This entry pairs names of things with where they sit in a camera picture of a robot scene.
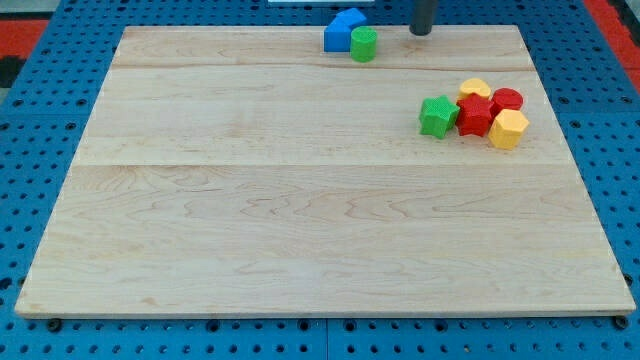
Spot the blue crescent block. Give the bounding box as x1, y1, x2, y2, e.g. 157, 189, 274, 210
334, 8, 367, 29

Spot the wooden board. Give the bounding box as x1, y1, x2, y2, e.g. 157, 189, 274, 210
15, 25, 636, 319

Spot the yellow hexagon block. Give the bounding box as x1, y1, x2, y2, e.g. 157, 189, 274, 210
488, 109, 530, 150

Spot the green star block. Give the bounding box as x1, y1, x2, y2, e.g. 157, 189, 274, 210
418, 95, 460, 139

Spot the green cylinder block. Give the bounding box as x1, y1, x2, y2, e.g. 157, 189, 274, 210
350, 26, 377, 63

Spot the yellow heart block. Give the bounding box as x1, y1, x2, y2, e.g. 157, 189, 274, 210
457, 78, 492, 100

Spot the red star block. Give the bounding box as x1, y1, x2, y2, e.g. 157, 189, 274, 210
456, 93, 493, 137

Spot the red cylinder block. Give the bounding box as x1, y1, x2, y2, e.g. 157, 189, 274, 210
491, 88, 524, 117

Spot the blue cube block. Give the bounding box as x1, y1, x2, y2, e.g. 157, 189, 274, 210
324, 19, 351, 52

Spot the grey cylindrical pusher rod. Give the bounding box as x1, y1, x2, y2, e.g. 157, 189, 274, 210
409, 0, 438, 36

